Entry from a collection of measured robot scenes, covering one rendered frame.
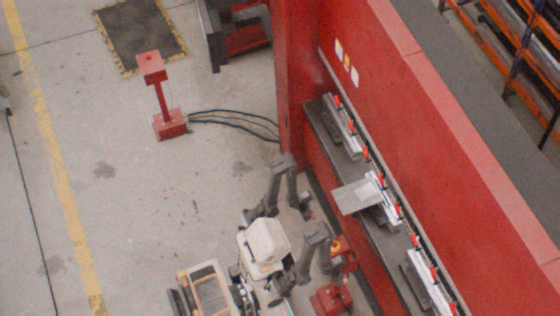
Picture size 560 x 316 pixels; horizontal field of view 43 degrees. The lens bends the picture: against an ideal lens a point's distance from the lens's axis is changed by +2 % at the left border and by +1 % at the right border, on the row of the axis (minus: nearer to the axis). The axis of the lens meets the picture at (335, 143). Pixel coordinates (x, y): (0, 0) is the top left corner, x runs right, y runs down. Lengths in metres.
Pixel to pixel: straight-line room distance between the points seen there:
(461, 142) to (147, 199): 3.11
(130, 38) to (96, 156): 1.22
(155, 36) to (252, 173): 1.67
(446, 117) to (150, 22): 4.07
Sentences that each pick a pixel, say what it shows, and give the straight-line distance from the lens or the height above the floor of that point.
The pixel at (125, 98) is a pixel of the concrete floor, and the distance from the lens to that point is 5.97.
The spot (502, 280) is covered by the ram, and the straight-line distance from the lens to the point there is 2.96.
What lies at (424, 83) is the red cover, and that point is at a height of 2.30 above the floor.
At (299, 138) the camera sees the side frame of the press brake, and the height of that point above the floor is 0.48.
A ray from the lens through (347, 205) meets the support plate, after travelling 4.07.
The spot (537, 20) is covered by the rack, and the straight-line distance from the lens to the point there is 5.19.
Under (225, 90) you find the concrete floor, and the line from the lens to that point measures 5.87.
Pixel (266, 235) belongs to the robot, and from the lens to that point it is 3.55.
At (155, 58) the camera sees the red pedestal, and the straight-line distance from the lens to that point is 5.10.
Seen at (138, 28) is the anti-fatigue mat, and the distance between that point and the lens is 6.44.
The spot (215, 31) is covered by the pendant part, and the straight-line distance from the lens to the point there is 4.14.
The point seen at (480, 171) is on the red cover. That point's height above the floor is 2.30.
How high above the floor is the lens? 4.55
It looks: 56 degrees down
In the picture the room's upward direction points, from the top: 3 degrees clockwise
